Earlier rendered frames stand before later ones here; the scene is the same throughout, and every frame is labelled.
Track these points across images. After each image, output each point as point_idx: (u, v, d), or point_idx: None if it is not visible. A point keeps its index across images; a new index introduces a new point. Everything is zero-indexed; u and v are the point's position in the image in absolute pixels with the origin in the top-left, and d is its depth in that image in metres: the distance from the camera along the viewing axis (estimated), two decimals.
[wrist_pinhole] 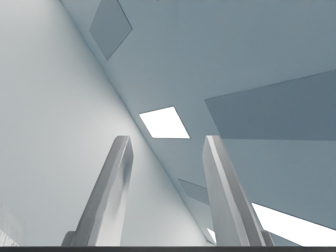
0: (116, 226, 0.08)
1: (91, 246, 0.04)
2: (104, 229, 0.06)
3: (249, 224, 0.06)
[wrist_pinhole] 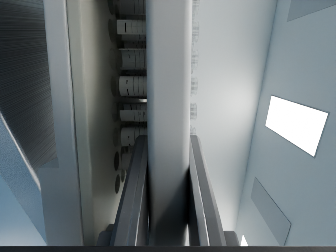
0: (145, 226, 0.08)
1: (91, 246, 0.04)
2: (140, 229, 0.06)
3: (212, 224, 0.06)
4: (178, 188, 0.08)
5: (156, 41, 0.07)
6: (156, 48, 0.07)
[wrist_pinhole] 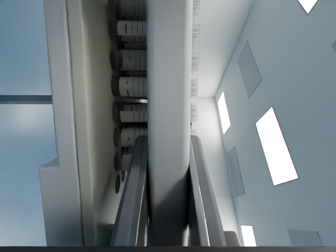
0: (145, 226, 0.08)
1: (91, 246, 0.04)
2: (140, 229, 0.06)
3: (212, 224, 0.06)
4: (178, 188, 0.08)
5: (156, 41, 0.07)
6: (156, 48, 0.07)
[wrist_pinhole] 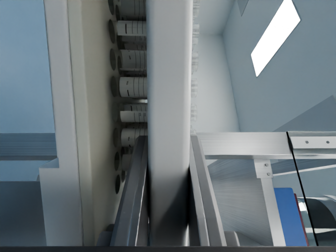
0: (145, 226, 0.08)
1: (91, 246, 0.04)
2: (140, 229, 0.06)
3: (212, 224, 0.06)
4: (178, 188, 0.08)
5: (156, 41, 0.07)
6: (156, 48, 0.07)
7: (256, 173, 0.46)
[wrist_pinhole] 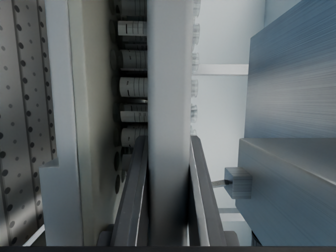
0: (145, 226, 0.08)
1: (91, 246, 0.04)
2: (140, 229, 0.06)
3: (212, 224, 0.06)
4: (178, 188, 0.08)
5: (157, 41, 0.07)
6: (156, 48, 0.07)
7: None
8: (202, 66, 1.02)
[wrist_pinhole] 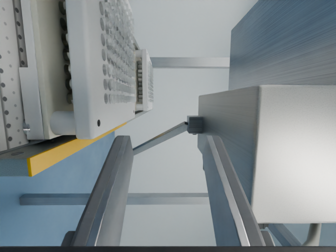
0: (116, 226, 0.08)
1: (91, 246, 0.04)
2: (104, 229, 0.06)
3: (249, 224, 0.06)
4: (84, 78, 0.17)
5: (68, 6, 0.16)
6: (68, 9, 0.16)
7: None
8: (195, 59, 1.11)
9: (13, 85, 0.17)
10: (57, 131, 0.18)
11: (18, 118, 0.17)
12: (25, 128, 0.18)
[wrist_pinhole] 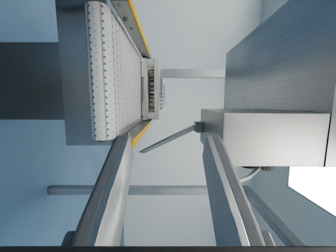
0: (116, 226, 0.08)
1: (91, 246, 0.04)
2: (104, 229, 0.06)
3: (249, 224, 0.06)
4: (157, 104, 0.69)
5: (155, 87, 0.69)
6: (155, 88, 0.69)
7: None
8: (197, 71, 1.31)
9: (141, 106, 0.69)
10: (149, 117, 0.71)
11: (141, 114, 0.70)
12: (142, 116, 0.70)
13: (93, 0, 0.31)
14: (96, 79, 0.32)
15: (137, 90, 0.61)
